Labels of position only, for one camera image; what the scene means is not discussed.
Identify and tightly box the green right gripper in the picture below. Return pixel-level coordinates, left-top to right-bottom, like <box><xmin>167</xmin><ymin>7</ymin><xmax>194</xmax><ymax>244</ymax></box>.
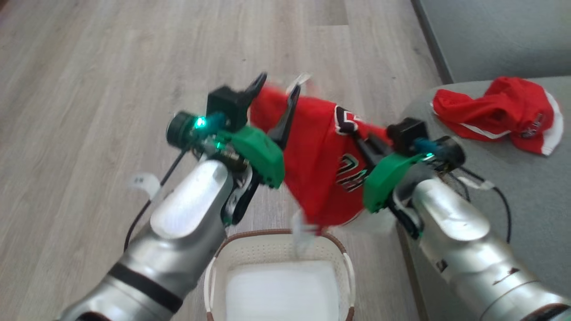
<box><xmin>352</xmin><ymin>133</ymin><xmax>467</xmax><ymax>214</ymax></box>

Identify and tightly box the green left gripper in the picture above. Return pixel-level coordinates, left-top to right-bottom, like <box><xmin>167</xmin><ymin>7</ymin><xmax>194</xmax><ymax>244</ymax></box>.
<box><xmin>166</xmin><ymin>72</ymin><xmax>302</xmax><ymax>189</ymax></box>

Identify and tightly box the red basketball jersey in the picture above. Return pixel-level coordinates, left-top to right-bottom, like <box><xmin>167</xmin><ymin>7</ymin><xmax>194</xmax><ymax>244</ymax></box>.
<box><xmin>249</xmin><ymin>74</ymin><xmax>394</xmax><ymax>255</ymax></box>
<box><xmin>430</xmin><ymin>76</ymin><xmax>564</xmax><ymax>157</ymax></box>

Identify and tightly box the grey fabric sofa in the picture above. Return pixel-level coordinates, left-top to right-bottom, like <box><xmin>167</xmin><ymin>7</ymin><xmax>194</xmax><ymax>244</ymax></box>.
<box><xmin>396</xmin><ymin>0</ymin><xmax>571</xmax><ymax>321</ymax></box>

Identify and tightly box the white plastic laundry basket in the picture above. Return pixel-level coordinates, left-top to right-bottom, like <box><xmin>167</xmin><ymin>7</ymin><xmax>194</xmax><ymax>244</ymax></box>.
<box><xmin>203</xmin><ymin>229</ymin><xmax>356</xmax><ymax>321</ymax></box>

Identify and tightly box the blue right camera connector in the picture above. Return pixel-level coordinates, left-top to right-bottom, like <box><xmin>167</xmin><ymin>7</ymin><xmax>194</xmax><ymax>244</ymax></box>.
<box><xmin>413</xmin><ymin>137</ymin><xmax>441</xmax><ymax>155</ymax></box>

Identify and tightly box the blue camera connector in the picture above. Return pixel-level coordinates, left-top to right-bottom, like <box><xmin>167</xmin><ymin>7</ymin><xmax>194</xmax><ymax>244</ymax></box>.
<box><xmin>413</xmin><ymin>137</ymin><xmax>441</xmax><ymax>155</ymax></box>
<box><xmin>195</xmin><ymin>112</ymin><xmax>227</xmax><ymax>135</ymax></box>

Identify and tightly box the blue left camera connector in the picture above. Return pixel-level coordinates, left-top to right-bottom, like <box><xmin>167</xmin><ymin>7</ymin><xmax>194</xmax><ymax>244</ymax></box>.
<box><xmin>195</xmin><ymin>112</ymin><xmax>227</xmax><ymax>135</ymax></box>

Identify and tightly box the white cable tag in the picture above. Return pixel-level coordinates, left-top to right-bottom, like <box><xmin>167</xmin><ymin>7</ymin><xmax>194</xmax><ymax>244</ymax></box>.
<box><xmin>456</xmin><ymin>176</ymin><xmax>497</xmax><ymax>191</ymax></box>
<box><xmin>128</xmin><ymin>173</ymin><xmax>162</xmax><ymax>200</ymax></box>

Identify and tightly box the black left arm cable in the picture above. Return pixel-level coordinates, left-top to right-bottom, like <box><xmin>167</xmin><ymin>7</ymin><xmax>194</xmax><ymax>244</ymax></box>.
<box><xmin>124</xmin><ymin>149</ymin><xmax>189</xmax><ymax>252</ymax></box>

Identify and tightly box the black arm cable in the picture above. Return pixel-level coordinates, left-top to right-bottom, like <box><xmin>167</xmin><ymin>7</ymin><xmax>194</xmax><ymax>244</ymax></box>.
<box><xmin>124</xmin><ymin>149</ymin><xmax>189</xmax><ymax>252</ymax></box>
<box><xmin>457</xmin><ymin>166</ymin><xmax>512</xmax><ymax>245</ymax></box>

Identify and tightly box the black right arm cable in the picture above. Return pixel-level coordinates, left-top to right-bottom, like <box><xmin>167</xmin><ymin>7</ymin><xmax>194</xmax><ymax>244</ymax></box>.
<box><xmin>457</xmin><ymin>166</ymin><xmax>512</xmax><ymax>245</ymax></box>

